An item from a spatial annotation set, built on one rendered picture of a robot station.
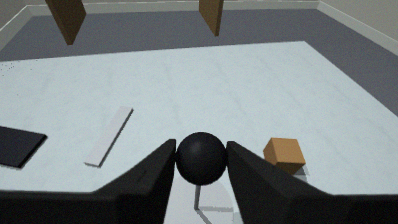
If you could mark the glass french press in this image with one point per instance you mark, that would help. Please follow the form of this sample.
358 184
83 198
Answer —
197 197

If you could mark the grey flat bar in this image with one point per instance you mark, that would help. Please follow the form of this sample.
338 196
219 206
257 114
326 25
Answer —
106 141

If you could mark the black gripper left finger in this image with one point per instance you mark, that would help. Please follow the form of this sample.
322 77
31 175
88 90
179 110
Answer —
139 196

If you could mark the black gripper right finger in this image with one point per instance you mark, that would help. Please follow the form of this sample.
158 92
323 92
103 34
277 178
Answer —
267 195

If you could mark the tan brown block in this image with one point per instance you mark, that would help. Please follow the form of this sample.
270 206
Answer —
285 154

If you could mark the black rectangular block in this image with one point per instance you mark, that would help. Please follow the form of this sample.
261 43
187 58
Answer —
17 146

